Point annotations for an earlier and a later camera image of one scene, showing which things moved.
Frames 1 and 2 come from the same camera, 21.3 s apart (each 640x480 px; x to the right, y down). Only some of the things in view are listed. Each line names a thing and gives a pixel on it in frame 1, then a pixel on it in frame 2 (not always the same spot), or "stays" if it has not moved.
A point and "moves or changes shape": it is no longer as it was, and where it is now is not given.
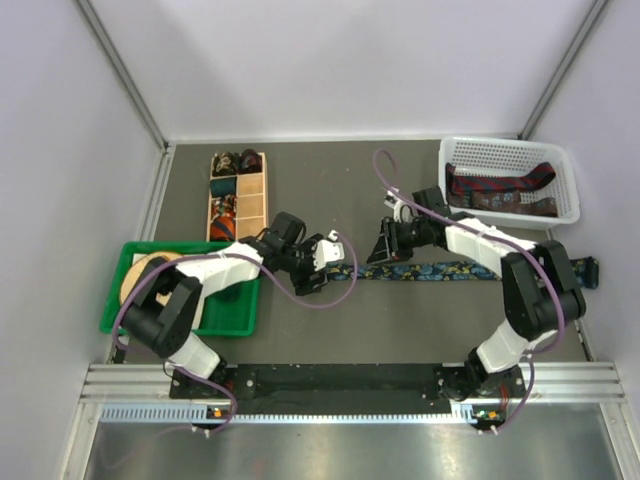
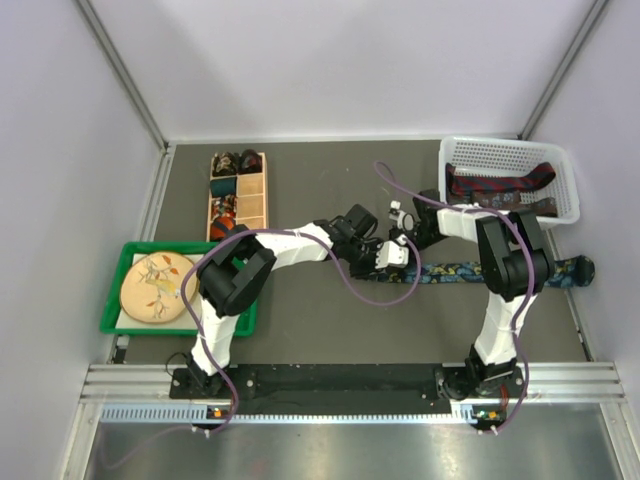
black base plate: [348, 383] stays
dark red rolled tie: [250, 161] stays
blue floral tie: [585, 271] moves or changes shape
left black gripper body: [300, 266] -> [361, 256]
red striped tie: [457, 181] stays
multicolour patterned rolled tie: [224, 206] stays
